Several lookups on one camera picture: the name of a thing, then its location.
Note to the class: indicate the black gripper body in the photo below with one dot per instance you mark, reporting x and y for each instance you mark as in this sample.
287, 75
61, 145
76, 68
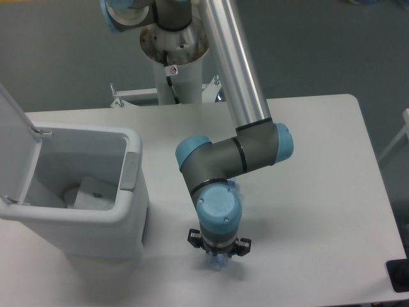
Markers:
219, 248

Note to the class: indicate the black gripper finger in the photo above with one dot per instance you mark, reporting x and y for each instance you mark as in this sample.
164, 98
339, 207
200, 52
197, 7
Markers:
242, 247
195, 239

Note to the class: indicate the clear plastic water bottle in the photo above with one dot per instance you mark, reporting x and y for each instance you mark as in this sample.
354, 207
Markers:
216, 260

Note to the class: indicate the white plastic wrapper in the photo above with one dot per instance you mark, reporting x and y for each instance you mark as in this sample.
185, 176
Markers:
95, 194

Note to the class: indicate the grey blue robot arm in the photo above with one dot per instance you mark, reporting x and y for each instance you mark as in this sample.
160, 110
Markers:
259, 141

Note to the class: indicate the white trash can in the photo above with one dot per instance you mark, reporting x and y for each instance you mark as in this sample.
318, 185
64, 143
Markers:
110, 154

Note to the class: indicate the white trash inside can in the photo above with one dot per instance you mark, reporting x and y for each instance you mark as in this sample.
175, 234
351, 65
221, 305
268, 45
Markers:
70, 197

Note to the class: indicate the white trash can lid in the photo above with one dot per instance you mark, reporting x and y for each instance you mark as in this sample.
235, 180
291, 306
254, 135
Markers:
21, 142

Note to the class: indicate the black device at table edge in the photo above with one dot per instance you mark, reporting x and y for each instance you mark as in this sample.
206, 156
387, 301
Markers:
398, 274

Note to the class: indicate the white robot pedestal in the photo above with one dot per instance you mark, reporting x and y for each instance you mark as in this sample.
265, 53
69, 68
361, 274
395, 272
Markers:
177, 63

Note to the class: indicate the white frame at right edge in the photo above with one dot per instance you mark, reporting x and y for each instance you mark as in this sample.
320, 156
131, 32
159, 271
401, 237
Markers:
396, 144

